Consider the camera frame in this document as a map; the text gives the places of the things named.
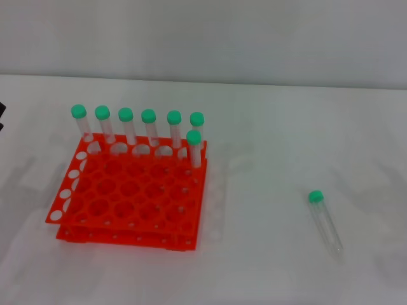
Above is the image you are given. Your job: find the clear tube with green cap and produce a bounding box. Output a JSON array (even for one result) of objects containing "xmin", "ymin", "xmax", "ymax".
[
  {"xmin": 186, "ymin": 130, "xmax": 203, "ymax": 169},
  {"xmin": 94, "ymin": 105, "xmax": 117, "ymax": 144},
  {"xmin": 70, "ymin": 104, "xmax": 95, "ymax": 142},
  {"xmin": 307, "ymin": 189, "xmax": 345, "ymax": 259},
  {"xmin": 190, "ymin": 111, "xmax": 205, "ymax": 151},
  {"xmin": 118, "ymin": 107, "xmax": 139, "ymax": 146},
  {"xmin": 141, "ymin": 109, "xmax": 160, "ymax": 147},
  {"xmin": 167, "ymin": 110, "xmax": 183, "ymax": 150}
]

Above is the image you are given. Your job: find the orange plastic test tube rack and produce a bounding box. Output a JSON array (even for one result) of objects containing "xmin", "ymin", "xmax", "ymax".
[{"xmin": 45, "ymin": 132, "xmax": 208, "ymax": 252}]

